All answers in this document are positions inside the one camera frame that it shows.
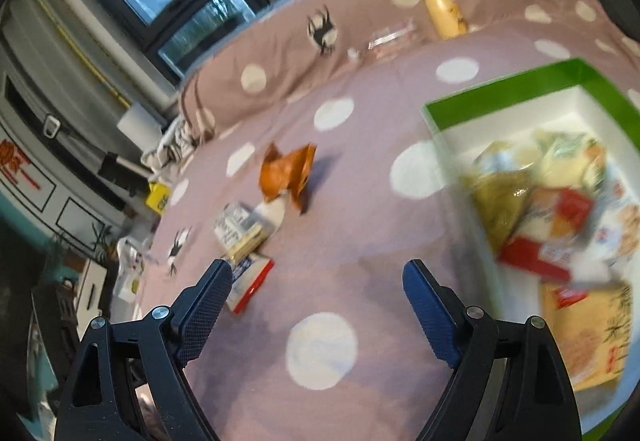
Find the green and white box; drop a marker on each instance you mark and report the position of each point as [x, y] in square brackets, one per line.
[500, 96]

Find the yellow bottle red cap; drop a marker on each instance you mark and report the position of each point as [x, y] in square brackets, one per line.
[445, 6]

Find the pink polka dot pillow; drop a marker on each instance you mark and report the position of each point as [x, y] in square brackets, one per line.
[280, 51]

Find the black and white pole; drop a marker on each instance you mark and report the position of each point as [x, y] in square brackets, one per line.
[122, 171]

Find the small yellow box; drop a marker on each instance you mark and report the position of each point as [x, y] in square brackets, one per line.
[158, 197]

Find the green potted plant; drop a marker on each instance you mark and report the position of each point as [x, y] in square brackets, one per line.
[104, 243]

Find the white paper roll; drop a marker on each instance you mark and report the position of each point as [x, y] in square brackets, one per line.
[140, 123]

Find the red white snack packet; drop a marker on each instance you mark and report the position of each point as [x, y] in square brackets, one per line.
[250, 283]

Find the clear cracker packet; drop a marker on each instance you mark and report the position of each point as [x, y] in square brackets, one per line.
[240, 236]

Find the dark cloth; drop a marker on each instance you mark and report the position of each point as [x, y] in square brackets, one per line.
[622, 1]

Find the white plastic bag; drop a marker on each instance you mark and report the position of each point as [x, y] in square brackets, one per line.
[131, 271]

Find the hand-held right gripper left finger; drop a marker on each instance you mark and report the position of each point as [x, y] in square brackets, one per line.
[202, 316]

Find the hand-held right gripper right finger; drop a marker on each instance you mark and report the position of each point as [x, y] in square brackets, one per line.
[432, 316]

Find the clear plastic bottle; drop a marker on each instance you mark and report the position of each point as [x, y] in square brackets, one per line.
[390, 40]

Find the striped cloth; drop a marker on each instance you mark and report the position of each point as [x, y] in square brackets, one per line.
[172, 148]

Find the gold pipe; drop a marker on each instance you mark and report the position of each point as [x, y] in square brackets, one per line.
[75, 38]

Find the small grey wall device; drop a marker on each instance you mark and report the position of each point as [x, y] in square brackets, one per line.
[51, 127]

